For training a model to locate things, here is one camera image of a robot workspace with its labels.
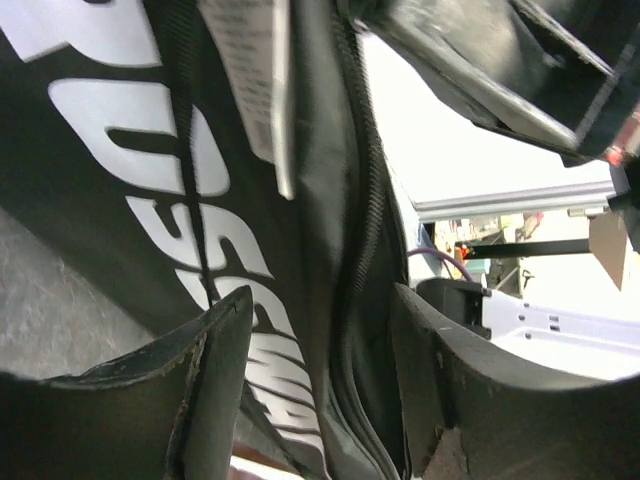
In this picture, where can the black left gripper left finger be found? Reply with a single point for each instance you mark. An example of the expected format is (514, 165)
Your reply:
(164, 411)

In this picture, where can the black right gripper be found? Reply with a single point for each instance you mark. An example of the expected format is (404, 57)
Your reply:
(559, 75)

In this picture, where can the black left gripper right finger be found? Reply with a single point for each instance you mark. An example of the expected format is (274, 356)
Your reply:
(502, 416)

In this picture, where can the black Crossway racket bag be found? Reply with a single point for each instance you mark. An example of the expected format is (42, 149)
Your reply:
(174, 151)

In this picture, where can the colourful patchwork placemat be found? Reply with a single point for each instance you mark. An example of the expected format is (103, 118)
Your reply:
(247, 463)

